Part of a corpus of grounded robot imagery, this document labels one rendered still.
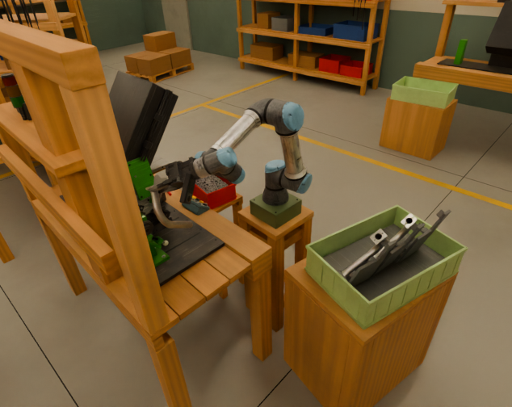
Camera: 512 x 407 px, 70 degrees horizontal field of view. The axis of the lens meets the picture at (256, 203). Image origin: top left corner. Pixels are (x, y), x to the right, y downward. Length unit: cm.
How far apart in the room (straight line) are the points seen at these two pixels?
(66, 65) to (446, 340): 256
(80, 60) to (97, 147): 22
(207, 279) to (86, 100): 100
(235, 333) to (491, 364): 159
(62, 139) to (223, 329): 169
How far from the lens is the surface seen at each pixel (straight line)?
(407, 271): 189
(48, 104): 143
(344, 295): 167
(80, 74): 103
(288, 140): 170
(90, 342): 284
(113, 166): 113
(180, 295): 169
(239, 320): 267
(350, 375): 189
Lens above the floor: 212
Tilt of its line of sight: 35 degrees down
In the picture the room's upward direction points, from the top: 2 degrees counter-clockwise
